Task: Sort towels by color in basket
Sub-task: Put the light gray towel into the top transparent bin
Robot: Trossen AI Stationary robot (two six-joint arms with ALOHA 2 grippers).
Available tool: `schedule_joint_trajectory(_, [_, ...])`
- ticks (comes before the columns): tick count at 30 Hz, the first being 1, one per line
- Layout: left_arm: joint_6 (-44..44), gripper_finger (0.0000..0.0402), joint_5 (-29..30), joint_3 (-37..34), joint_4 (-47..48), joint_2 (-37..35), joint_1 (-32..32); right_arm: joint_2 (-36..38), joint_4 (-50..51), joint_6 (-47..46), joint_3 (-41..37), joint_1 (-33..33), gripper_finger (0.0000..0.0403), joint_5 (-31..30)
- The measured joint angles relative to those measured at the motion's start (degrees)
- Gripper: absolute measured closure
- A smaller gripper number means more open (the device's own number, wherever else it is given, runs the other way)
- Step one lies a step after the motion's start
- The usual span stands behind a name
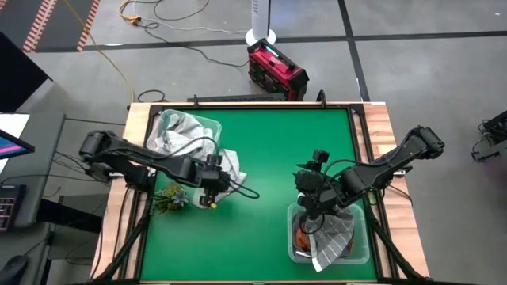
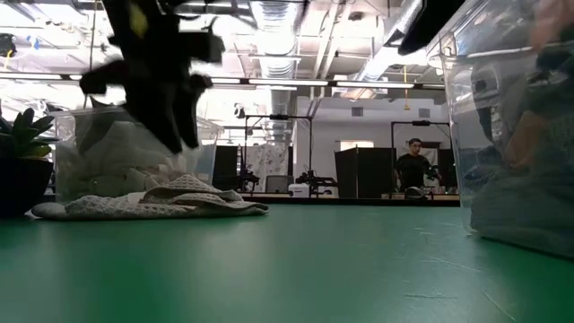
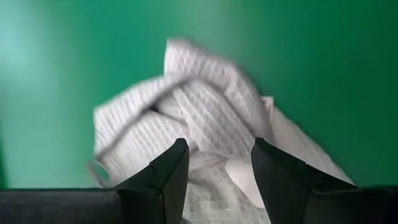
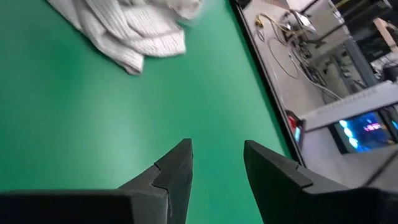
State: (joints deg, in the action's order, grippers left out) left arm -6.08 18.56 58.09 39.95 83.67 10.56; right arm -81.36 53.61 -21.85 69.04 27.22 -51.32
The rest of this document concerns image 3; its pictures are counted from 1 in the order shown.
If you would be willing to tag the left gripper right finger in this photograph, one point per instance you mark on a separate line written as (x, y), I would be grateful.
(286, 186)

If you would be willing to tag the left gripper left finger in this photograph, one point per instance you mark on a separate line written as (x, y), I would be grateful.
(158, 186)

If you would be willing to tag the light grey waffle towel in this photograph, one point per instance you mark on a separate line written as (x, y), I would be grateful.
(202, 118)

